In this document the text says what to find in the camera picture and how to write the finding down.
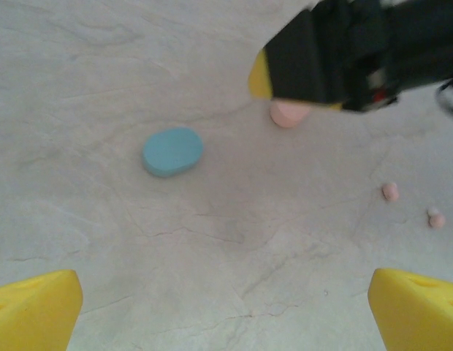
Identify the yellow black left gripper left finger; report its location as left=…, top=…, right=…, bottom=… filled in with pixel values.
left=0, top=269, right=84, bottom=351

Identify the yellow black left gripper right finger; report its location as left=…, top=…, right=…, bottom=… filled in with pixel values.
left=368, top=268, right=453, bottom=351

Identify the pink earbud charging case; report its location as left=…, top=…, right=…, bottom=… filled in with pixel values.
left=269, top=99, right=310, bottom=129

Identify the pink wireless earbud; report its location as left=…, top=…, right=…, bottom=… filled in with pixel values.
left=427, top=207, right=447, bottom=230
left=381, top=181, right=400, bottom=203

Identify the blue earbud charging case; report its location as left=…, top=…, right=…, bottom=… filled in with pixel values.
left=142, top=127, right=205, bottom=179

